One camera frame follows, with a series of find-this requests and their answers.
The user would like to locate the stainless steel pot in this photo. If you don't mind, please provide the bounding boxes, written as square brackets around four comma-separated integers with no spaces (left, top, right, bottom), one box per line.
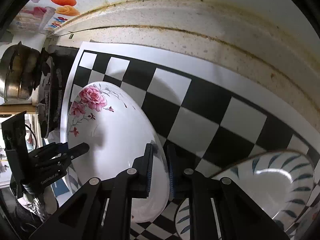
[1,42,41,103]

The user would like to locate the white plate pink flowers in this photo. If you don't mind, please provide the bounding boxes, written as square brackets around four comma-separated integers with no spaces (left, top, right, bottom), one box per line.
[67,81,169,223]

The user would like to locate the black gas stove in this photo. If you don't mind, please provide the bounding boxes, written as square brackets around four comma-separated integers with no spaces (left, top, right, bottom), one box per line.
[37,46,78,138]

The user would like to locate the colourful wall sticker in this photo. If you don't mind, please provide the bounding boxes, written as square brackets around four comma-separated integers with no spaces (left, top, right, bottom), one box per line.
[9,0,80,34]

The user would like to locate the black white checkered mat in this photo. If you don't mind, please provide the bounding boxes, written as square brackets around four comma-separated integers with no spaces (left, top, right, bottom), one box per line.
[60,41,320,240]

